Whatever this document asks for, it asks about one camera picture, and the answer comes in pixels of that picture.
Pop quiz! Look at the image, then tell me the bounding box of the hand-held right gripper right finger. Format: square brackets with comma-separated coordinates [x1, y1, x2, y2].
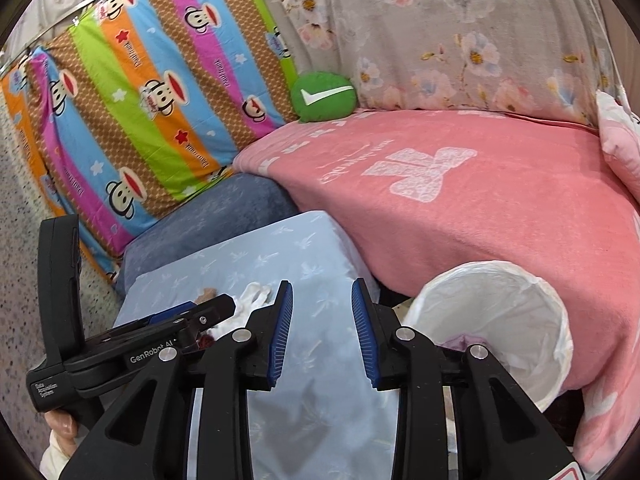
[350, 277, 576, 480]

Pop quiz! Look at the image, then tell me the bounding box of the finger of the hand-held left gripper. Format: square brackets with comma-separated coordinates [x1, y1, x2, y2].
[107, 295, 237, 348]
[117, 301, 199, 332]

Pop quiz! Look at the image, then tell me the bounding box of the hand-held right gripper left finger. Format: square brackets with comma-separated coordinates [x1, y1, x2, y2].
[57, 280, 296, 480]

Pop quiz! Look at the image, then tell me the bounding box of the white sock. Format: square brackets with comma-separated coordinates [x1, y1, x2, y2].
[212, 282, 273, 336]

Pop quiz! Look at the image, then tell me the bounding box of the purple cloth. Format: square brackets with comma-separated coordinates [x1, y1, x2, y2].
[442, 332, 473, 353]

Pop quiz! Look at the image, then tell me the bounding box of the white plastic-lined waste bin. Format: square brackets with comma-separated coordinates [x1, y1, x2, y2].
[402, 260, 573, 411]

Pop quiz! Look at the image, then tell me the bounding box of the person's left hand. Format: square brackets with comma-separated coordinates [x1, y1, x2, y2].
[44, 409, 79, 447]

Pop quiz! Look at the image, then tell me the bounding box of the light blue printed tablecloth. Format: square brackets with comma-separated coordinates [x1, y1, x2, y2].
[112, 210, 401, 480]

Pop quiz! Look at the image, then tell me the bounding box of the blue-grey cushion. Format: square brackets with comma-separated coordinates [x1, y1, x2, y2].
[117, 172, 301, 301]

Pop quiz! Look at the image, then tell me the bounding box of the pink blanket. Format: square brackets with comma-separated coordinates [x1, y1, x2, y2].
[232, 107, 640, 471]

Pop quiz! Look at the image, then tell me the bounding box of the striped cartoon monkey pillow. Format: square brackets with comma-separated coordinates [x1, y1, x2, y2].
[0, 0, 301, 286]

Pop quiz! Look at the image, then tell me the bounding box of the green round plush cushion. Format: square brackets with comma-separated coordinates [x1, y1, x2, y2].
[291, 72, 357, 124]

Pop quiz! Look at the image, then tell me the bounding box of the floral beige pillow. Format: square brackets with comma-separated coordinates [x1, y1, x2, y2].
[255, 0, 626, 126]

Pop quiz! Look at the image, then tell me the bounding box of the small pink pillow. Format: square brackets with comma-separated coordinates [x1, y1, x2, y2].
[595, 90, 640, 191]

